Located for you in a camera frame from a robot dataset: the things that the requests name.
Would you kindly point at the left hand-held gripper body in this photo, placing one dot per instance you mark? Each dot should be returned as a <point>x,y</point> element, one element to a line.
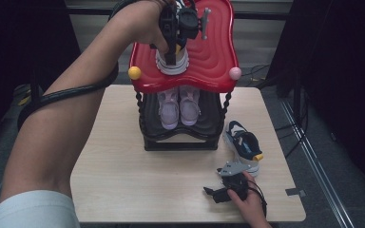
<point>187,22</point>

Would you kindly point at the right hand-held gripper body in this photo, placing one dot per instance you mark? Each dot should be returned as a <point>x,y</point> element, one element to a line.
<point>234,169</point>

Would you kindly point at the navy and white sneaker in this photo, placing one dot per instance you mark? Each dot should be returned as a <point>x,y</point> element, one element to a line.
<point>179,66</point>
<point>244,145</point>

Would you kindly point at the red and black shoe rack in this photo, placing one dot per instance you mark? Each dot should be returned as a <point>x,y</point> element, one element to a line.
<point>215,63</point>

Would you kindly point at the purple sandal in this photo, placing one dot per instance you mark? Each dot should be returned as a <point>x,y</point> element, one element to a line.
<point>168,110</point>
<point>189,109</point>

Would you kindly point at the person's right hand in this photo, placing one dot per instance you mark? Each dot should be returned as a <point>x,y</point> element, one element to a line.
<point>253,209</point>

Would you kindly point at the person's left hand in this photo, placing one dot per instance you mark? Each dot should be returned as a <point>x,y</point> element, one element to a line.
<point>142,22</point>

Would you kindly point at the gray tape strip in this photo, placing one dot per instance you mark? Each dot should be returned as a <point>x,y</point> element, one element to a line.
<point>295,192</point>

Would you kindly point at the black metal stand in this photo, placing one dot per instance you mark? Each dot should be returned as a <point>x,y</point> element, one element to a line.
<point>297,95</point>
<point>34,84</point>

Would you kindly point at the black curtain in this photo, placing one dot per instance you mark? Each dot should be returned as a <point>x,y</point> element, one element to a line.
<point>12,31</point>
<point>345,63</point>

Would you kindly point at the yellow object on floor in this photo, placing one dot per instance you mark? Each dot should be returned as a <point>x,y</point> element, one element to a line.
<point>23,101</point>

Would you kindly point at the white sleeve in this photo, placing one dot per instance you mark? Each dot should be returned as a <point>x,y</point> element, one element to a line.
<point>34,210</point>

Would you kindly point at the metal floor rail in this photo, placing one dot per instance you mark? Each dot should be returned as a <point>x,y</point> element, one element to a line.
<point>316,164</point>

